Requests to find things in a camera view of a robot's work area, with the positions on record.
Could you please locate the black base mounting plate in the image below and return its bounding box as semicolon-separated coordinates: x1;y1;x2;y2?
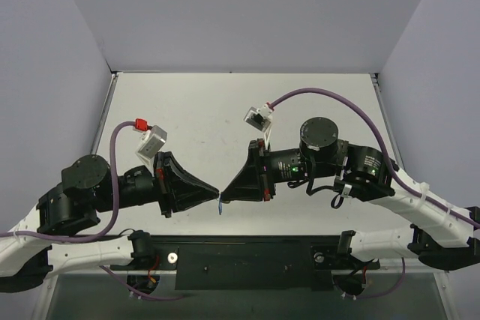
112;235;380;291

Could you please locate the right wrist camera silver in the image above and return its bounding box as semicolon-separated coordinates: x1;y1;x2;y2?
244;103;273;148

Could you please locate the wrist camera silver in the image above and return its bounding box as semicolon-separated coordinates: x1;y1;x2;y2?
244;103;273;148
135;125;167;174

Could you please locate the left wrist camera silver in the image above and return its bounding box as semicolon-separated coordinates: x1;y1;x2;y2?
135;125;167;174

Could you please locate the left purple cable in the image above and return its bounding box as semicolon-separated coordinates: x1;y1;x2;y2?
0;118;149;242

